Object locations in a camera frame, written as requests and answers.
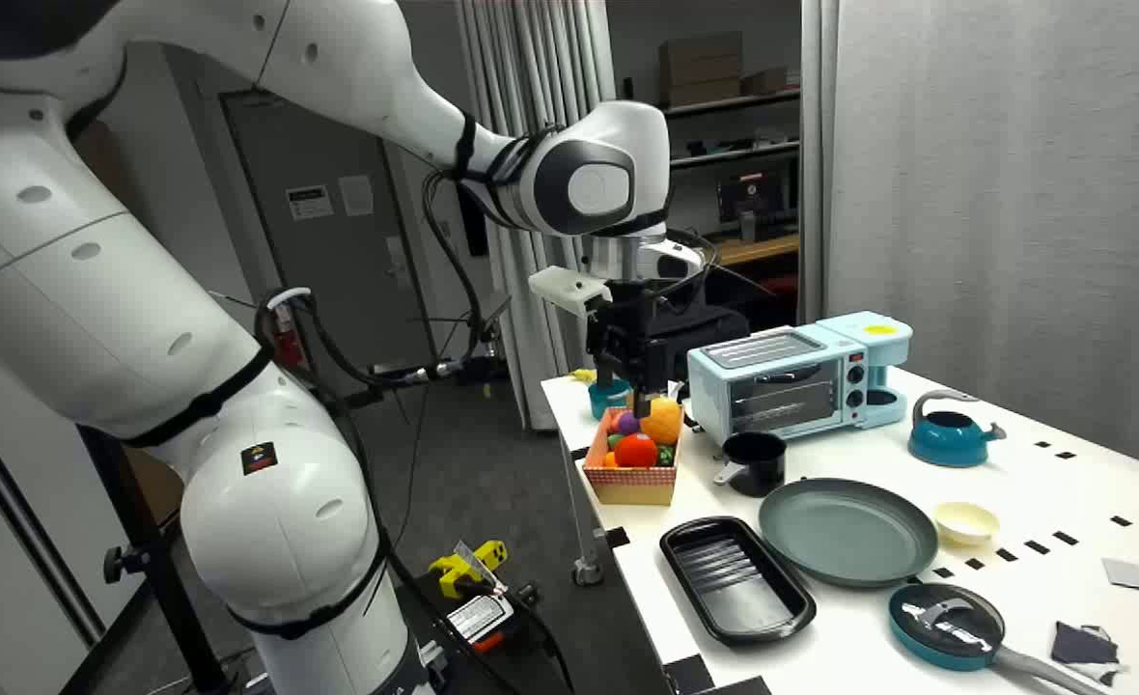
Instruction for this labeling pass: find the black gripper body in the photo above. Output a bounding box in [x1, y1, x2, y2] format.
[588, 276, 670, 384]

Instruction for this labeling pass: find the glass pan lid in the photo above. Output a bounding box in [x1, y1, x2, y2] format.
[899, 583, 1011, 647]

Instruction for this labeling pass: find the teal toy pot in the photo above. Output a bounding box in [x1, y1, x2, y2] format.
[588, 375, 635, 422]

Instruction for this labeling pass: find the small black pot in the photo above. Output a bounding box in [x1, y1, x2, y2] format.
[719, 428, 790, 503]

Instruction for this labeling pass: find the large grey-green frying pan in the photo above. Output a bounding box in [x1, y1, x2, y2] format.
[755, 476, 942, 595]

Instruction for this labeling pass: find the small blue pan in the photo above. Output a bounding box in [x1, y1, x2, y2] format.
[885, 580, 1114, 695]

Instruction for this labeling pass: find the red plush tomato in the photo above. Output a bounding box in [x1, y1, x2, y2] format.
[608, 428, 662, 472]

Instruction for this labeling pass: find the checkered fruit basket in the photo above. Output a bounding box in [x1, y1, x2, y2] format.
[578, 406, 687, 510]

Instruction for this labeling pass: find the white curtain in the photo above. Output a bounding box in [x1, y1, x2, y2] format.
[451, 0, 624, 436]

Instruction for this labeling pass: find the light blue toy oven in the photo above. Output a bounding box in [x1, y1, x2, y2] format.
[684, 308, 913, 446]

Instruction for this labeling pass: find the metal table leg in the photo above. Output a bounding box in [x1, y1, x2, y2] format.
[562, 436, 608, 590]

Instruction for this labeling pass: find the black storage shelf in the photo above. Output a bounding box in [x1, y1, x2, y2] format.
[616, 74, 804, 276]

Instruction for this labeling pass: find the black grill tray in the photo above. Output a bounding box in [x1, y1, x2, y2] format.
[655, 513, 817, 647]

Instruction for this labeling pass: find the yellow clamp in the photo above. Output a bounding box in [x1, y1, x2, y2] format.
[426, 536, 512, 601]

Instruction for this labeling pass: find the cardboard box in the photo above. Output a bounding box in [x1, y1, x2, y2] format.
[655, 25, 749, 108]

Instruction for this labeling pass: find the small control box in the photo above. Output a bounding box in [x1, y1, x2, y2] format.
[440, 590, 520, 657]

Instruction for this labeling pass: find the teal toy kettle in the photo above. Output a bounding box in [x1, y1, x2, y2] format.
[907, 384, 1011, 472]

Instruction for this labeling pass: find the grey door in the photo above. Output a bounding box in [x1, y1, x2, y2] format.
[221, 86, 440, 378]

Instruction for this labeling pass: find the small cream bowl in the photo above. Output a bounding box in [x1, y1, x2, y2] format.
[933, 496, 1002, 554]

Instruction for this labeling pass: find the red emergency stop button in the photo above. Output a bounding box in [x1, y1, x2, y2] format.
[262, 281, 315, 378]

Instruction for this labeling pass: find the grey curtain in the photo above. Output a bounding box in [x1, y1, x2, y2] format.
[826, 0, 1139, 472]

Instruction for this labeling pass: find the dark cloth piece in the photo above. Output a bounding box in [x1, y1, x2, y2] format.
[1047, 619, 1126, 675]

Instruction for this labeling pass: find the small grey square patch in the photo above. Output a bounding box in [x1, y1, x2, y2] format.
[1097, 550, 1139, 597]

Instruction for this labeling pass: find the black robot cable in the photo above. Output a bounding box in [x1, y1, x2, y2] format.
[418, 167, 520, 378]

